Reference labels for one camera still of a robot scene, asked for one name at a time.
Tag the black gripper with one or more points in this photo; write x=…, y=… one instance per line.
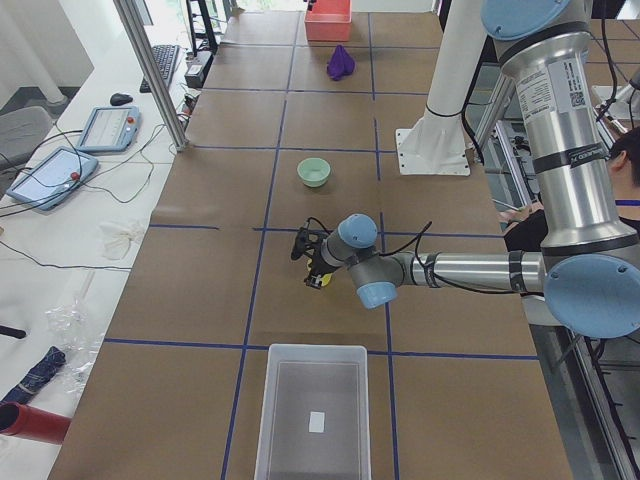
x=318, y=269

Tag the purple microfiber cloth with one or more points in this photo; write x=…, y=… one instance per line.
x=340, y=64

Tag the yellow plastic cup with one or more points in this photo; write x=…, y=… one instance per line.
x=325, y=280

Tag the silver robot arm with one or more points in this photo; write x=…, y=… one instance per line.
x=587, y=269

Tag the white label in box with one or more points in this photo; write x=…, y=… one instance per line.
x=316, y=423

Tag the translucent plastic storage box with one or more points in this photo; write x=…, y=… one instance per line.
x=301, y=378

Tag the black electronics box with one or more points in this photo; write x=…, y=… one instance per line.
x=197, y=69

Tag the mint green bowl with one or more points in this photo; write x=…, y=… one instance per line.
x=313, y=171

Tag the white crumpled cloth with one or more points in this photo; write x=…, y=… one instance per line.
x=117, y=237

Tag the seated person in black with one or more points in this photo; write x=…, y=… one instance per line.
x=588, y=204

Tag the clear crumpled plastic wrap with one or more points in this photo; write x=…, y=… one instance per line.
x=79, y=338

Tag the blue teach pendant far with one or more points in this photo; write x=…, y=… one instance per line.
x=109, y=129

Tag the blue teach pendant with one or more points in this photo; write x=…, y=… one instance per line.
x=109, y=129
x=51, y=181

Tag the pink plastic bin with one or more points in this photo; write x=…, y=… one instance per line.
x=328, y=20

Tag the black computer mouse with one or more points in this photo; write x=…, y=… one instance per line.
x=119, y=99

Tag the dark blue folded umbrella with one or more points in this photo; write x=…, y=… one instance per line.
x=37, y=377

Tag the black keyboard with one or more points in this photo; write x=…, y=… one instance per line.
x=166, y=57

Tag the blue teach pendant near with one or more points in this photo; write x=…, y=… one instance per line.
x=51, y=181

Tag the red cylinder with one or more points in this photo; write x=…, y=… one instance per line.
x=26, y=422

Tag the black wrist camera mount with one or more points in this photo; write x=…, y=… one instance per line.
x=307, y=243

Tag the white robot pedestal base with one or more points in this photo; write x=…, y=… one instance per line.
x=435, y=145

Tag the aluminium frame post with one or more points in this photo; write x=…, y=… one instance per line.
x=136, y=33

